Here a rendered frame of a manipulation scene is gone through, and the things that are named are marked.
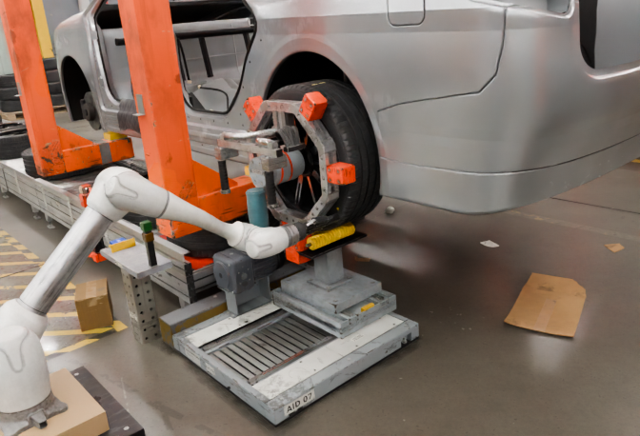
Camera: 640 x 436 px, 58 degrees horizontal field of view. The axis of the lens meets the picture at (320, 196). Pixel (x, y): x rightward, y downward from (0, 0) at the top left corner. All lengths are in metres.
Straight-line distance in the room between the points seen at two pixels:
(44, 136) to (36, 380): 2.76
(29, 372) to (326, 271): 1.37
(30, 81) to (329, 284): 2.62
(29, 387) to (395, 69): 1.56
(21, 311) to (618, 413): 2.08
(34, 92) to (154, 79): 1.94
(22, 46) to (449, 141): 3.16
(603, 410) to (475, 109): 1.20
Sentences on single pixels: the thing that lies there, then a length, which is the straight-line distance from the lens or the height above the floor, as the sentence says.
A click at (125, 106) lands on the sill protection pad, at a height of 0.96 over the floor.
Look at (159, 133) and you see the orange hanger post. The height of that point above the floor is 1.01.
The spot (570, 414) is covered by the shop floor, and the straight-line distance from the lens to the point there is 2.42.
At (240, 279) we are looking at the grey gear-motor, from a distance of 2.75.
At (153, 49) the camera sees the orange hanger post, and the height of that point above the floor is 1.37.
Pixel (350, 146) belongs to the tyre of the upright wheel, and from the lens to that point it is 2.30.
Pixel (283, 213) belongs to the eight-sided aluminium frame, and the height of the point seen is 0.62.
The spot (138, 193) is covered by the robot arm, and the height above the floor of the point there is 0.96.
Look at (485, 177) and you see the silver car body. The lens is 2.02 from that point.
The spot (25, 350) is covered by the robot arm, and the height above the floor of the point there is 0.60.
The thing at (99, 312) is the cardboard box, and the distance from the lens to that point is 3.24.
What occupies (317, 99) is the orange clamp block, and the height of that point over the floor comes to 1.14.
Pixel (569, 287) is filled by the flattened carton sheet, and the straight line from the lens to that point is 3.28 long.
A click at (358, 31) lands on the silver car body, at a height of 1.38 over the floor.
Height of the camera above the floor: 1.44
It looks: 17 degrees down
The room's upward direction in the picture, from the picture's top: 5 degrees counter-clockwise
